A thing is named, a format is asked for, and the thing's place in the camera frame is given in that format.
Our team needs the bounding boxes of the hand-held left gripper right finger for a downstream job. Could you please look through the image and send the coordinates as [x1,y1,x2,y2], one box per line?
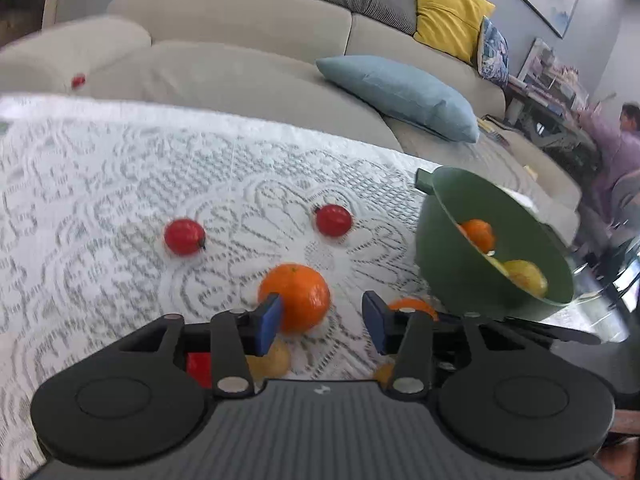
[361,291,556,396]

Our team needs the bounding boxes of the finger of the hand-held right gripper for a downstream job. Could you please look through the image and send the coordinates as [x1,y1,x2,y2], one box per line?
[501,317,604,347]

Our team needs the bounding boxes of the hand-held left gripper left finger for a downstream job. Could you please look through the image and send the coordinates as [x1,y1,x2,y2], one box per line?
[107,294,284,397]

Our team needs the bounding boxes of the orange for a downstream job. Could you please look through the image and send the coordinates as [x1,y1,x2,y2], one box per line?
[387,298,440,322]
[258,263,332,335]
[457,219,497,255]

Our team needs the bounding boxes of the green-yellow pear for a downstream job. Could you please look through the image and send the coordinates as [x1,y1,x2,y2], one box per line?
[502,259,549,298]

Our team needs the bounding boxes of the red cherry tomato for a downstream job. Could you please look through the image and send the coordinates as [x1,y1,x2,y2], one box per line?
[186,352,212,389]
[314,204,354,237]
[163,218,207,257]

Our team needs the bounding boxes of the green colander bowl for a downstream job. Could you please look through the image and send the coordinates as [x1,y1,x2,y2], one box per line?
[415,166,575,322]

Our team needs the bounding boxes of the white lace tablecloth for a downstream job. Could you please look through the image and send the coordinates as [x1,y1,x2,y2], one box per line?
[0,92,616,466]

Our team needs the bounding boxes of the light blue pillow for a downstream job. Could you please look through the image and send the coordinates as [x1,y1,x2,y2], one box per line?
[316,55,481,143]

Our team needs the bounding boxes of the cluttered side shelf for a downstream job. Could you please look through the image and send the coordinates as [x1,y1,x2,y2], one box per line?
[505,37,601,161]

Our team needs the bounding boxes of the beige sofa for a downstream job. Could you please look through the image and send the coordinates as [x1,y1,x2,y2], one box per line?
[0,0,583,231]

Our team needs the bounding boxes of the blue floral cushion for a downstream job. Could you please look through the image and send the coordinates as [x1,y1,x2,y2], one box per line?
[477,16,511,86]

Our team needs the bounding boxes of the yellow cushion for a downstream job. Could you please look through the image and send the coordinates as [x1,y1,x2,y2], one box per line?
[414,0,496,65]

